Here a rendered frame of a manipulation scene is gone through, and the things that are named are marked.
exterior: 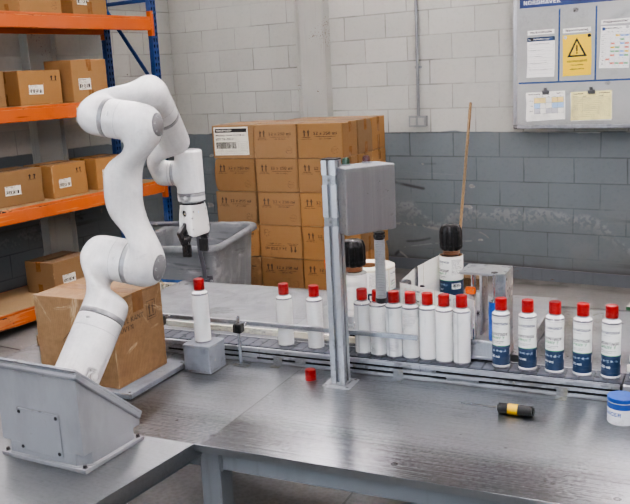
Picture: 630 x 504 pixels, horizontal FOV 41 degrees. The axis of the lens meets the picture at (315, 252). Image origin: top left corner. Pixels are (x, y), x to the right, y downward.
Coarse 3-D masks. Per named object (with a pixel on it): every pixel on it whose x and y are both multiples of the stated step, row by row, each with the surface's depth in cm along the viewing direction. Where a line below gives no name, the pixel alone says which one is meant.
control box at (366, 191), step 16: (352, 176) 232; (368, 176) 235; (384, 176) 238; (352, 192) 233; (368, 192) 236; (384, 192) 239; (352, 208) 234; (368, 208) 237; (384, 208) 239; (352, 224) 235; (368, 224) 238; (384, 224) 240
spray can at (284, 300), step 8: (280, 288) 267; (280, 296) 267; (288, 296) 267; (280, 304) 267; (288, 304) 267; (280, 312) 268; (288, 312) 268; (280, 320) 268; (288, 320) 268; (280, 328) 269; (280, 336) 270; (288, 336) 269; (280, 344) 270; (288, 344) 270
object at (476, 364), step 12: (168, 336) 287; (180, 336) 287; (192, 336) 286; (216, 336) 285; (228, 336) 284; (276, 348) 269; (288, 348) 268; (300, 348) 268; (324, 348) 266; (396, 360) 252; (408, 360) 252; (420, 360) 251; (480, 360) 248; (504, 372) 239; (516, 372) 237; (528, 372) 237; (540, 372) 236; (564, 372) 235; (600, 372) 234
